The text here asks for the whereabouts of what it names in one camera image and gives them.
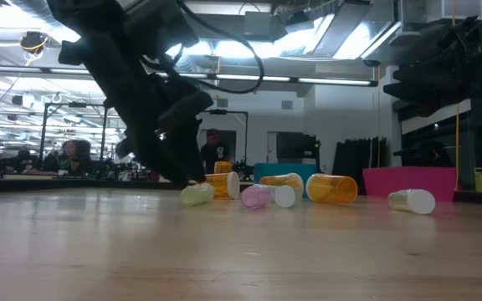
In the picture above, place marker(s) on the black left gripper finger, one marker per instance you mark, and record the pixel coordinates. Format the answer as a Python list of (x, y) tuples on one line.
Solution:
[(188, 125), (157, 159)]

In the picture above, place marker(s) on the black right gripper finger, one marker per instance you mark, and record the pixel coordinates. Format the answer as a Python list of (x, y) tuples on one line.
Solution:
[(429, 96), (423, 73)]

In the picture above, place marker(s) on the green translucent pill bottle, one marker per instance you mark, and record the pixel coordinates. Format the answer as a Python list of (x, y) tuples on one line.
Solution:
[(197, 195)]

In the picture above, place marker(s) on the pink translucent pill bottle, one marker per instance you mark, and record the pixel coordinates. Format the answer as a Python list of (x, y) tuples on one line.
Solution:
[(255, 197)]

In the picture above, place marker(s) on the clear pill bottle white cap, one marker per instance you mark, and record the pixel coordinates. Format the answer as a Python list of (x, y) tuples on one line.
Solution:
[(416, 201), (285, 197)]

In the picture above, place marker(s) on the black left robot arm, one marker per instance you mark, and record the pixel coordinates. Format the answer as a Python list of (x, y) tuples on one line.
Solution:
[(82, 12)]

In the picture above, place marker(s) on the pink plastic bin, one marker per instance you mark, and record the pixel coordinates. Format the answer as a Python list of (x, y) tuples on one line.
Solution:
[(412, 180)]

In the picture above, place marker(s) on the blue plastic bin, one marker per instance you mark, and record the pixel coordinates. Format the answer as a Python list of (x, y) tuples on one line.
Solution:
[(287, 168)]

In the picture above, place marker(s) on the standing person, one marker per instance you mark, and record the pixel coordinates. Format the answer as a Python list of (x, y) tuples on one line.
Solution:
[(216, 152)]

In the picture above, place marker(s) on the seated person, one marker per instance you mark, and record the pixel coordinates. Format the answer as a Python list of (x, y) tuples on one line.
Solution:
[(71, 156)]

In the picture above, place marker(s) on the long ceiling light strip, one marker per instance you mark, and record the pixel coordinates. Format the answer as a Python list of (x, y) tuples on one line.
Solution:
[(333, 81)]

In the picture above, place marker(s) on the black curtain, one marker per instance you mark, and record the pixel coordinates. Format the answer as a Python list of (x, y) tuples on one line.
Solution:
[(358, 163)]

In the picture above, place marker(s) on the yellow-green container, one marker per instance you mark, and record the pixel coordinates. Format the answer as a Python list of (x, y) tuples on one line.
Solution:
[(480, 180)]

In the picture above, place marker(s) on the black equipment cabinet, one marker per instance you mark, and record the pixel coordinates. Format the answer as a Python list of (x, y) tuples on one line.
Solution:
[(295, 146)]

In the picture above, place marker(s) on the grey wall vent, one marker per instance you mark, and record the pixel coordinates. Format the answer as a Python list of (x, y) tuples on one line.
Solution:
[(287, 105), (222, 103)]

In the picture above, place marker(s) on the black wall camera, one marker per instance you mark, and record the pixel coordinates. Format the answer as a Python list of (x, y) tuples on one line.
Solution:
[(371, 63)]

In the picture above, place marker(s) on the black metal frame stand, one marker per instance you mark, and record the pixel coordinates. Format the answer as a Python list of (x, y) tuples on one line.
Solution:
[(246, 138), (43, 134)]

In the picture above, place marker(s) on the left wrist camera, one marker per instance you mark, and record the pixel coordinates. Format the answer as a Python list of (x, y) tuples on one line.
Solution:
[(157, 21)]

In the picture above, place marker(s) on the black aluminium table frame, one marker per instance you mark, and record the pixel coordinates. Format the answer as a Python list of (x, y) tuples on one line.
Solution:
[(98, 185)]

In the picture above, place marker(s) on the black ceiling camera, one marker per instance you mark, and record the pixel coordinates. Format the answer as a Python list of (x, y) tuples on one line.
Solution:
[(34, 42)]

